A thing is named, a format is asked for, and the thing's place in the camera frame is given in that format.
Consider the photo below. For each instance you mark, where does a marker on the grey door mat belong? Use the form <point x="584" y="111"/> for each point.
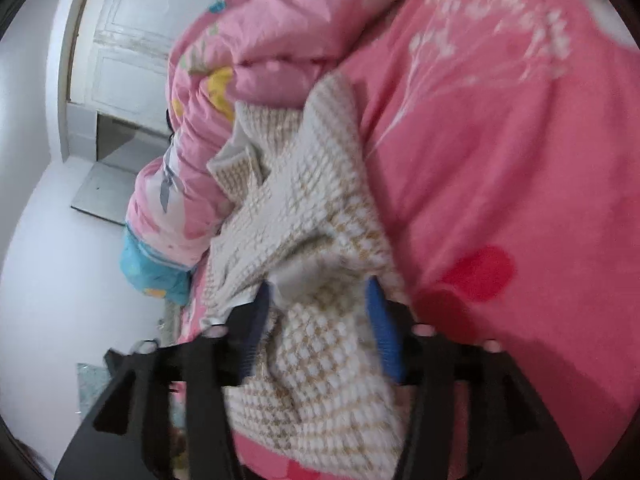
<point x="100" y="190"/>

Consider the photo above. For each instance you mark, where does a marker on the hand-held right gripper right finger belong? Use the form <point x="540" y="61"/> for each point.
<point x="382" y="330"/>

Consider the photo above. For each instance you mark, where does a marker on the white panelled door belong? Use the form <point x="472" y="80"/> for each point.
<point x="140" y="35"/>

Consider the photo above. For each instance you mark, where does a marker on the beige houndstooth knit coat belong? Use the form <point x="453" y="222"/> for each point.
<point x="320" y="210"/>

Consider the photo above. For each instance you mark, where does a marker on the pink floral blanket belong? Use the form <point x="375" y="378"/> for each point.
<point x="500" y="185"/>

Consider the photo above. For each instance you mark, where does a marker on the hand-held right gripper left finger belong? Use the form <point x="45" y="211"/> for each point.
<point x="257" y="320"/>

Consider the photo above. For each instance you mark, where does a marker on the pink teal cartoon quilt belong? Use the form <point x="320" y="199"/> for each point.
<point x="210" y="110"/>

